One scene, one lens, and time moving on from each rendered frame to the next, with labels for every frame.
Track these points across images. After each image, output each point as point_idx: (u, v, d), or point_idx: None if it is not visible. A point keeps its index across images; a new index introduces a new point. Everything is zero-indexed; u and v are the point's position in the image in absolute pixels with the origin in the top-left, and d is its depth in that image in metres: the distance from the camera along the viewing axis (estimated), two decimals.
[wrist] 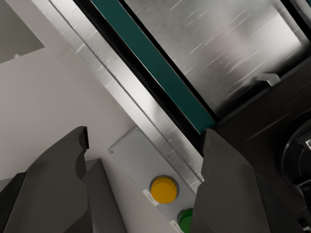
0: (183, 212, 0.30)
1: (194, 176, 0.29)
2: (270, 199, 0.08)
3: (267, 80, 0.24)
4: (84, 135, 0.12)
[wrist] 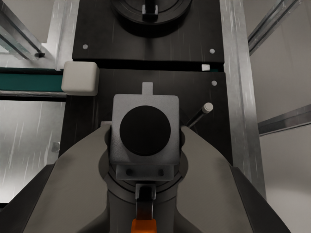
0: None
1: None
2: (245, 188, 0.08)
3: (51, 150, 0.26)
4: (110, 133, 0.12)
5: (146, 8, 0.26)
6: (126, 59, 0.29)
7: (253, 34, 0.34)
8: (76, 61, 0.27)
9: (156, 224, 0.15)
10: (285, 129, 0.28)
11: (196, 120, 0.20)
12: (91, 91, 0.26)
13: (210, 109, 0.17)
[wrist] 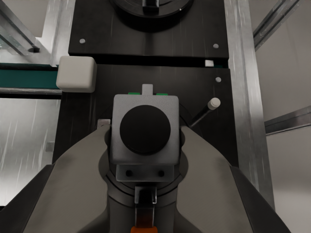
0: None
1: None
2: (245, 188, 0.08)
3: (45, 150, 0.24)
4: (110, 133, 0.12)
5: (146, 0, 0.25)
6: (125, 54, 0.28)
7: (258, 29, 0.33)
8: (71, 56, 0.25)
9: None
10: (293, 128, 0.26)
11: (201, 118, 0.19)
12: (88, 87, 0.24)
13: (217, 105, 0.15)
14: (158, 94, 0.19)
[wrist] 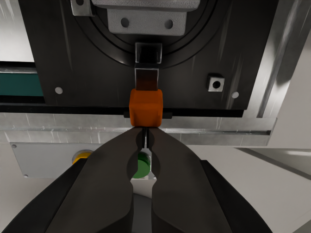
0: None
1: (92, 133, 0.25)
2: (215, 179, 0.08)
3: None
4: (142, 135, 0.12)
5: None
6: None
7: None
8: None
9: (162, 96, 0.12)
10: None
11: None
12: None
13: None
14: None
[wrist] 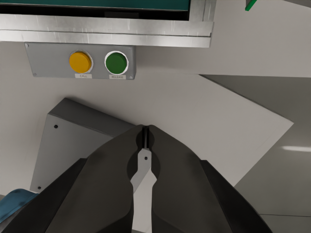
0: (106, 64, 0.37)
1: (83, 33, 0.35)
2: (215, 179, 0.08)
3: None
4: (142, 135, 0.12)
5: None
6: None
7: None
8: None
9: None
10: None
11: None
12: None
13: None
14: None
